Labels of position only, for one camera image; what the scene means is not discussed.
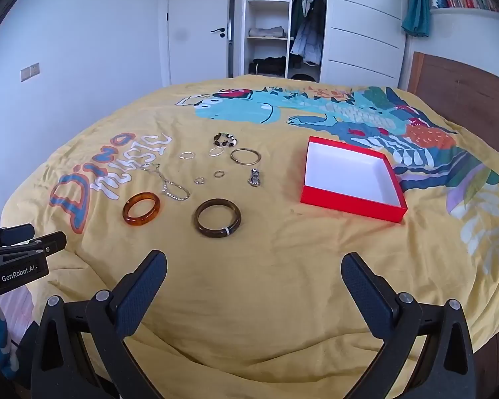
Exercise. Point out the folded beige clothes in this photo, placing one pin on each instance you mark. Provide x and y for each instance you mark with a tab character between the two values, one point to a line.
268	32

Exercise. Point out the hanging jackets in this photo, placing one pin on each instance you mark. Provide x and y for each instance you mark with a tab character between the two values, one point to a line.
307	29

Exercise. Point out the red cardboard box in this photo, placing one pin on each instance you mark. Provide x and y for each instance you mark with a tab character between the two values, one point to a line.
349	174

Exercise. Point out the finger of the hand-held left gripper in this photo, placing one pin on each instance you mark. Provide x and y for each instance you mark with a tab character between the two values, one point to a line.
45	243
12	232

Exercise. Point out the thin metal bangle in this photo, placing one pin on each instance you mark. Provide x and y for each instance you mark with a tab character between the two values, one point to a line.
233	159

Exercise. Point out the dark item on floor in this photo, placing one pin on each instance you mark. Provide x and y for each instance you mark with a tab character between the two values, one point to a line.
304	77

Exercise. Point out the wall switch plate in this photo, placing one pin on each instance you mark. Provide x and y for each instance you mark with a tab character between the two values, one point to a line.
29	72

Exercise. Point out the white wardrobe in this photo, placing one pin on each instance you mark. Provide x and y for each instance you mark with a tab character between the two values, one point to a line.
270	12

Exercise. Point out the yellow dinosaur print blanket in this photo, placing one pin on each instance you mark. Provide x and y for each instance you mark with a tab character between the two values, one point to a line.
274	282

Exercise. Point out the dark brown bangle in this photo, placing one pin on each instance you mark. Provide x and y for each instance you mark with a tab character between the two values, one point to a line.
199	225

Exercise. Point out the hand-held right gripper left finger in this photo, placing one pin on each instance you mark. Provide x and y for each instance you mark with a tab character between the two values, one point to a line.
143	295

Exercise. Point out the wooden headboard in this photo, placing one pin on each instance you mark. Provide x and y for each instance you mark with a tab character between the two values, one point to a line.
461	87

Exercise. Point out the silver hoop earring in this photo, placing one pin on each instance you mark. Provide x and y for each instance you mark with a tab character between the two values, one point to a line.
182	156
211	153

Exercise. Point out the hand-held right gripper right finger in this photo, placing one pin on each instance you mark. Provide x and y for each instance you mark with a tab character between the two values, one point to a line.
366	295

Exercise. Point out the silver pendant charm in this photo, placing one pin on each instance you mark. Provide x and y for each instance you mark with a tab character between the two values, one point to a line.
254	178

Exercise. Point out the folded dark clothes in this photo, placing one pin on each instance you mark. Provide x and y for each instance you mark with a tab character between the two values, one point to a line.
268	65

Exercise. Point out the teal curtain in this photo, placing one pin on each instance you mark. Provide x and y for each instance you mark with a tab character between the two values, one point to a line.
416	4

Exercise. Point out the white wardrobe sliding door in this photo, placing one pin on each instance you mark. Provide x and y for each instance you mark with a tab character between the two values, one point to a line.
361	16

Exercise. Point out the amber resin bangle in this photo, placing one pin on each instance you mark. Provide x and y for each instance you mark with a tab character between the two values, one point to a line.
127	216

